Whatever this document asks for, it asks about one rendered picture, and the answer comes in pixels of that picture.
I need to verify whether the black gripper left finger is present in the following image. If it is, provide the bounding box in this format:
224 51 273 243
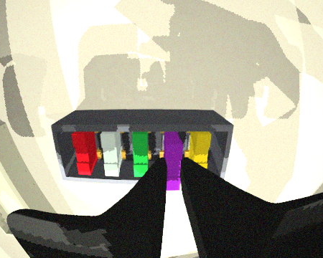
6 158 167 258

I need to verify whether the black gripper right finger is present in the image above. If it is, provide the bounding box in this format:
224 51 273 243
179 157 323 258

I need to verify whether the beige open tray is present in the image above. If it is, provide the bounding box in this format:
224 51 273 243
0 123 57 236

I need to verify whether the yellow fuse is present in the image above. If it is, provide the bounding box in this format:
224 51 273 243
188 132 211 168

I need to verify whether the violet blade fuse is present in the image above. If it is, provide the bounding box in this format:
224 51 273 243
162 132 184 190

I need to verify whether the green fuse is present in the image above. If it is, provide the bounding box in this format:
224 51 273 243
132 132 148 177

